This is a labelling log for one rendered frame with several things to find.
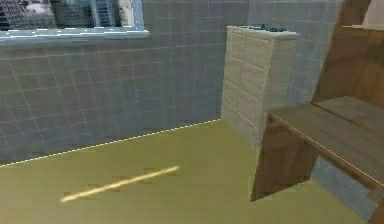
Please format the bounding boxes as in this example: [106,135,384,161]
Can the pale beige drawer cabinet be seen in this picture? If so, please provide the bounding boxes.
[220,25,302,152]

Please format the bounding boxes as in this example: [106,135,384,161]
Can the small dark object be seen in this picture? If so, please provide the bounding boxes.
[245,23,288,33]

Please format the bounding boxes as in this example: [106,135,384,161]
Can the brown wooden desk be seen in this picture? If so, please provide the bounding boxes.
[250,0,384,224]

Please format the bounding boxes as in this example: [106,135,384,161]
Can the white framed window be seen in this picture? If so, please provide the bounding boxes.
[0,0,151,44]

